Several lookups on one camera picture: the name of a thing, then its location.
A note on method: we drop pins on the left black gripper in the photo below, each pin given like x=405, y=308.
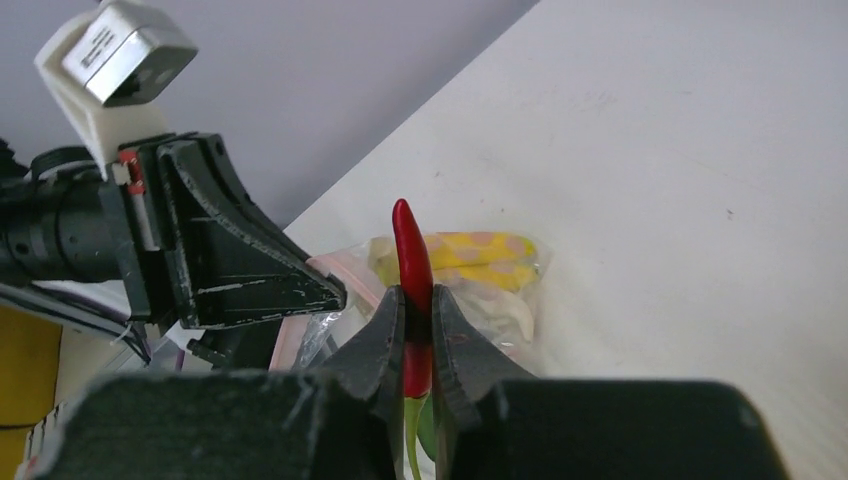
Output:
x=62, y=221

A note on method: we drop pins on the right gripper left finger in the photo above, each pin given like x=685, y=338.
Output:
x=340, y=420

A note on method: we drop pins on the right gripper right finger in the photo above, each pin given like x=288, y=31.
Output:
x=495, y=420

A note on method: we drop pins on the yellow banana bunch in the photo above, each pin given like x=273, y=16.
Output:
x=499, y=259

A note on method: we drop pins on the red chili pepper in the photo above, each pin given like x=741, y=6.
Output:
x=412, y=298

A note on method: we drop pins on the yellow plastic basket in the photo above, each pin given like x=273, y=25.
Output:
x=29, y=366

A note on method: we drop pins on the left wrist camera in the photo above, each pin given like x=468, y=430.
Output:
x=105, y=68

